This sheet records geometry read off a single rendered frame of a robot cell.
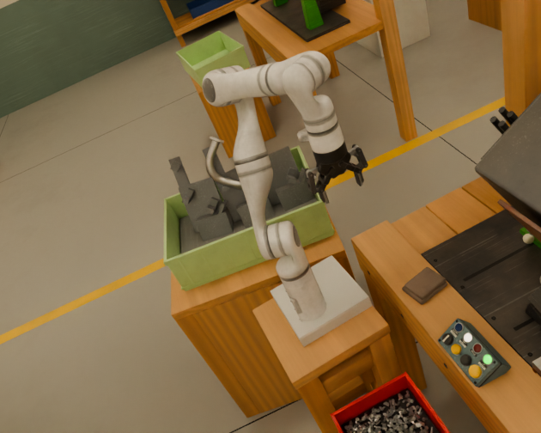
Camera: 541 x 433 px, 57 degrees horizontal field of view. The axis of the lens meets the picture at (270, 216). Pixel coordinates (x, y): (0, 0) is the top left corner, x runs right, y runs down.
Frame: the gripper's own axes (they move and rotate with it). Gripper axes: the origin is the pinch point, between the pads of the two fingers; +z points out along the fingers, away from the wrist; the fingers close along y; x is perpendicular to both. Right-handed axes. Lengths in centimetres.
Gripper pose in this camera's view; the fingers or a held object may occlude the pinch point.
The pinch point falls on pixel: (343, 191)
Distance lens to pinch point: 120.3
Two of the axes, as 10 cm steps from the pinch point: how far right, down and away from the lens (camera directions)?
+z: 3.3, 7.3, 6.0
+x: -3.2, -5.1, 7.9
